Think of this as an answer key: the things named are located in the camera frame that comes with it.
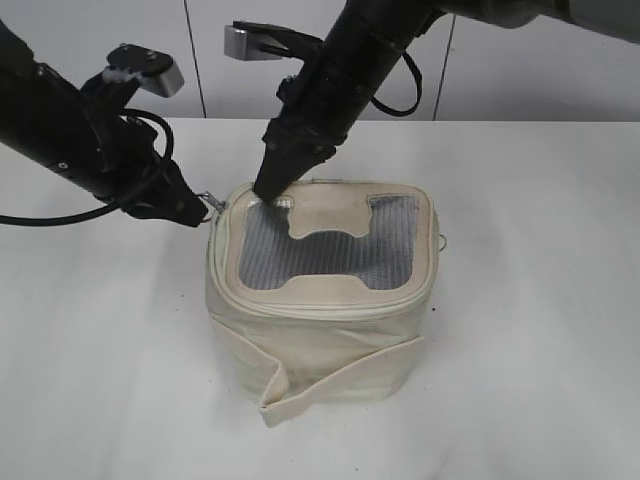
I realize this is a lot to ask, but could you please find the silver ring zipper pull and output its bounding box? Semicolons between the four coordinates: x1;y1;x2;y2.
197;191;227;224

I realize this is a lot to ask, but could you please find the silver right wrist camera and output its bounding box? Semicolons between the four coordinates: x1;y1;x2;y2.
224;21;323;61

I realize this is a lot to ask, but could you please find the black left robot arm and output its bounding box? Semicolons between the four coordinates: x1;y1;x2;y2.
1;26;208;227

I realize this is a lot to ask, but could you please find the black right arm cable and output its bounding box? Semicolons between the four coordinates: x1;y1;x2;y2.
370;49;422;116

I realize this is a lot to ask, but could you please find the cream canvas zipper bag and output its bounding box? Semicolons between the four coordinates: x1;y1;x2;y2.
205;180;440;427

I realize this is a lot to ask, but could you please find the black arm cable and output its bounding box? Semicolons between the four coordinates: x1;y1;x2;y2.
0;108;175;226
370;49;422;116

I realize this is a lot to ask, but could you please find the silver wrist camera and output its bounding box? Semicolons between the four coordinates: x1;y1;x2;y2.
224;21;323;61
81;44;185;98

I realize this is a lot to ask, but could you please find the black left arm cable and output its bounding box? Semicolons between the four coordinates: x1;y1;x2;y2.
0;108;175;226

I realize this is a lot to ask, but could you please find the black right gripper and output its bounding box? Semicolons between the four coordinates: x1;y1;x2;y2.
253;74;370;203

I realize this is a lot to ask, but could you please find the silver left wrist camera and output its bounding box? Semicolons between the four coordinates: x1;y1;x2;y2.
81;44;185;98

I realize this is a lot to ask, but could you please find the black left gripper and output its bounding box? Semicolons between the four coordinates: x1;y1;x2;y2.
78;112;206;228

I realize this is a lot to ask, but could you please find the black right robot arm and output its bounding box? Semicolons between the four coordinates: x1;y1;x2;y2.
233;0;639;202

